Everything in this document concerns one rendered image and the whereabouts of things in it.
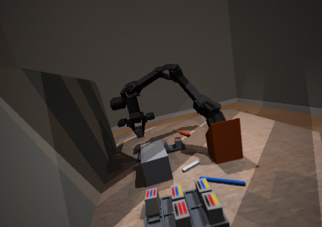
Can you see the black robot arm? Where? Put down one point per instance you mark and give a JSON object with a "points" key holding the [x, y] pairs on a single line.
{"points": [[202, 104]]}

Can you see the blue rod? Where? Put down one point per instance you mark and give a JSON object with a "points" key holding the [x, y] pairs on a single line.
{"points": [[237, 182]]}

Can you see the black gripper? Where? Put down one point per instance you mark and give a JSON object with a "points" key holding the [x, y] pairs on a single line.
{"points": [[122, 122]]}

